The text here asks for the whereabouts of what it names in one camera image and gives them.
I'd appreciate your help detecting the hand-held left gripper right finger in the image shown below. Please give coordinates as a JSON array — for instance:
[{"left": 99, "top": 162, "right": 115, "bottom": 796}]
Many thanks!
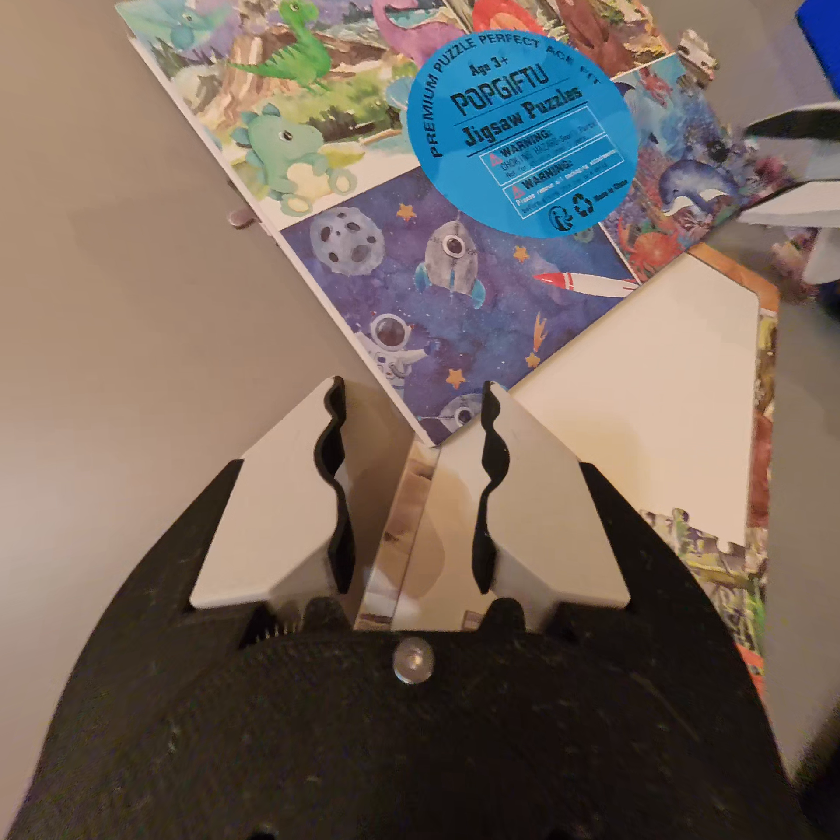
[{"left": 471, "top": 381, "right": 632, "bottom": 632}]

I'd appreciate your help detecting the puzzle tray with printed frame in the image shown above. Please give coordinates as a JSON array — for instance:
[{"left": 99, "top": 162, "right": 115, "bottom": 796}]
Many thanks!
[{"left": 512, "top": 243, "right": 782, "bottom": 697}]

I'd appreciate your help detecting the pile of puzzle pieces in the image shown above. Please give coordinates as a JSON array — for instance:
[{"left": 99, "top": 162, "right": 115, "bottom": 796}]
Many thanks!
[{"left": 676, "top": 29, "right": 828, "bottom": 309}]

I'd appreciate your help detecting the blue bin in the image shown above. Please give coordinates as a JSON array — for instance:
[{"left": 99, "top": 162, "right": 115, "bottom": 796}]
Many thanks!
[{"left": 794, "top": 0, "right": 840, "bottom": 67}]

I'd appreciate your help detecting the illustrated puzzle box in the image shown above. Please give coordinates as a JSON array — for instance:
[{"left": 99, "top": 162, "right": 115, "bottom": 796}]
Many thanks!
[{"left": 115, "top": 0, "right": 791, "bottom": 631}]

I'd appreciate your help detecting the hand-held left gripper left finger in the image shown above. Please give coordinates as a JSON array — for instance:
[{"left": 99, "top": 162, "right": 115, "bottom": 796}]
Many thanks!
[{"left": 189, "top": 376, "right": 357, "bottom": 621}]

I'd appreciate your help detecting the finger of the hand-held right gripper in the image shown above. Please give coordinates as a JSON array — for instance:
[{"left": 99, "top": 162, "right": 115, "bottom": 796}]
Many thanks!
[
  {"left": 740, "top": 179, "right": 840, "bottom": 284},
  {"left": 745, "top": 100, "right": 840, "bottom": 141}
]

